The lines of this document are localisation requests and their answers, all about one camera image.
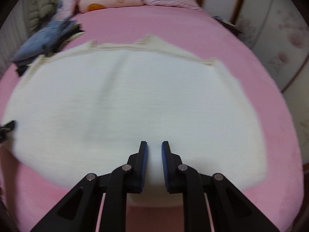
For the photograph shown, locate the white fluffy sweater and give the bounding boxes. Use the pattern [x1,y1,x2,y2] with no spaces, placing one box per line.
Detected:
[3,36,267,207]

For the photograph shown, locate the folded black garment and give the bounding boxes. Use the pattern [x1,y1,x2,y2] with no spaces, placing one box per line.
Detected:
[12,20,83,77]

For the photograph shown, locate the beige puffer jacket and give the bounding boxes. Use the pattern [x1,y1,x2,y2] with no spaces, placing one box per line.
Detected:
[28,0,58,34]

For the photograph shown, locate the wooden nightstand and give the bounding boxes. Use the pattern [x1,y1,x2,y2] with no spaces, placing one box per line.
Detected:
[213,16,242,36]

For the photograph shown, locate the floral wardrobe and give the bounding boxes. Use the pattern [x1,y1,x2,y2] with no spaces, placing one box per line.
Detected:
[230,0,309,136]

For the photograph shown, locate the pink flat pillow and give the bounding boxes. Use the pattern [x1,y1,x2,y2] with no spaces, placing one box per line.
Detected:
[143,0,203,11]

